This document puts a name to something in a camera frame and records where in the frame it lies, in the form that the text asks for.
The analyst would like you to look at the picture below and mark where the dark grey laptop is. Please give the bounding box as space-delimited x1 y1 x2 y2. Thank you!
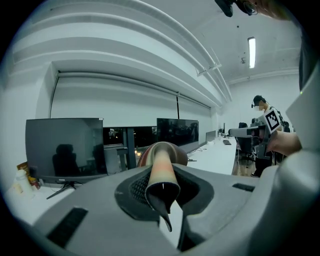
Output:
205 130 217 144

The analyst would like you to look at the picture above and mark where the white roller blind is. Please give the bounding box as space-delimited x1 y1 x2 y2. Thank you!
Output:
177 94 213 135
50 71 180 129

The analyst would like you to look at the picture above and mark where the black head-worn camera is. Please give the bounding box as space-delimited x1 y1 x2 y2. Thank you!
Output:
214 0 235 18

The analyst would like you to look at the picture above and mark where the person's face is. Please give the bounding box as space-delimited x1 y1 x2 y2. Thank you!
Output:
246 0 293 21

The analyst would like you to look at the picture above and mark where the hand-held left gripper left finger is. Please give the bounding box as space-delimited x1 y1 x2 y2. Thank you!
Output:
32 164 182 256

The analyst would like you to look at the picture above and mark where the long ceiling lamp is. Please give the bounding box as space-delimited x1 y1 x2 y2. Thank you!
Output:
247 36 257 69

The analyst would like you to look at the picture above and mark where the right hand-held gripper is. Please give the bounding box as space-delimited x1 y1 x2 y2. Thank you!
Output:
228 107 285 160

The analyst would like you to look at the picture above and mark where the brown snack packet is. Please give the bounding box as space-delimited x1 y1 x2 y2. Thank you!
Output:
16 161 31 176

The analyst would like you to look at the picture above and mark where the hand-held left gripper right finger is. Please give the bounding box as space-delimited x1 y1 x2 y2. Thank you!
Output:
171 163 265 253

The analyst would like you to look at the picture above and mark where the person's right forearm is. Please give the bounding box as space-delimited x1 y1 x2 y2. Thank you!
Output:
269 129 303 157

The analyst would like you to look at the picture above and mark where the black flat monitor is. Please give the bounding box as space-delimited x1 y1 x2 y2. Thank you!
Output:
24 117 109 200

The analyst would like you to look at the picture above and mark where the black curved wide monitor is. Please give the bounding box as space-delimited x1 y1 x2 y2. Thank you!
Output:
156 117 200 155

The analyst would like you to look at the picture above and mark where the black office chair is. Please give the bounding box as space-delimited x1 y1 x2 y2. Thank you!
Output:
237 122 255 162

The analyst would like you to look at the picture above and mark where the colourful striped mouse pad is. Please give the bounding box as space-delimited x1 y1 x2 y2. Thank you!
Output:
136 141 189 233

